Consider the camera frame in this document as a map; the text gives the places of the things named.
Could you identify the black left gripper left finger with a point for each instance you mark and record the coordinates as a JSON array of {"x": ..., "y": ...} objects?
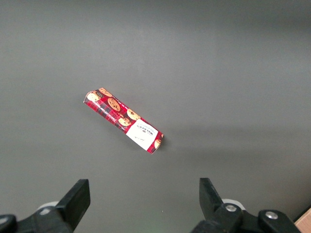
[{"x": 73, "y": 201}]

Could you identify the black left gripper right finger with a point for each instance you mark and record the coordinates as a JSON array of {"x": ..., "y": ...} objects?
[{"x": 213, "y": 208}]

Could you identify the red tartan cookie box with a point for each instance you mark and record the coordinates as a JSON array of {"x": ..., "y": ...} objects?
[{"x": 121, "y": 116}]

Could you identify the light oak wooden cabinet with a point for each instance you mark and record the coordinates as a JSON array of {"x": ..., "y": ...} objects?
[{"x": 305, "y": 225}]

